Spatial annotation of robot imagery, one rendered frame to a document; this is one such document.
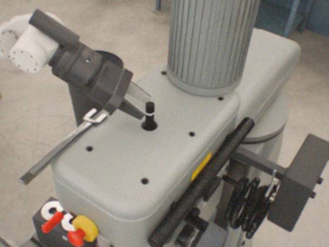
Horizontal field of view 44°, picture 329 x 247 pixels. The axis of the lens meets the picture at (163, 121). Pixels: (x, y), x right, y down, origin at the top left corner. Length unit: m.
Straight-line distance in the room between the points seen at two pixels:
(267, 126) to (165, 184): 0.72
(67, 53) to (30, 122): 2.96
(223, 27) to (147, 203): 0.40
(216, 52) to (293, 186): 0.42
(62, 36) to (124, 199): 0.33
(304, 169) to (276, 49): 0.52
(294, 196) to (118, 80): 0.57
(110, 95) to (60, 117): 2.93
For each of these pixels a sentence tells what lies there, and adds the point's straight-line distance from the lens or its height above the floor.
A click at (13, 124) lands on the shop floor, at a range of 3.78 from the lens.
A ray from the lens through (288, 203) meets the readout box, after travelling 1.17.
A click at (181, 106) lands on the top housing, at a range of 0.97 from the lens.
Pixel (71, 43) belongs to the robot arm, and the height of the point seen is 2.10.
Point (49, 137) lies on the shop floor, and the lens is 3.59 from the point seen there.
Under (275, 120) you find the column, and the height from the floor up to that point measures 1.56.
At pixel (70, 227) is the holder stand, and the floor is 1.14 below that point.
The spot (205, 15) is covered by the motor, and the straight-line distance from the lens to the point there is 0.89.
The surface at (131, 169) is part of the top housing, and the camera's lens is 0.83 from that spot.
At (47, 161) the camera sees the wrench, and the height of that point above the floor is 1.90.
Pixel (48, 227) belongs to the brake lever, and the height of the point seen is 1.71.
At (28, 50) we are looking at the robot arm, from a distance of 0.81.
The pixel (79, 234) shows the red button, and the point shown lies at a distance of 0.89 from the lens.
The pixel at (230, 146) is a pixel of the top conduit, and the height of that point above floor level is 1.81.
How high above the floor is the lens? 2.53
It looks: 44 degrees down
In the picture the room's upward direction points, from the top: 4 degrees clockwise
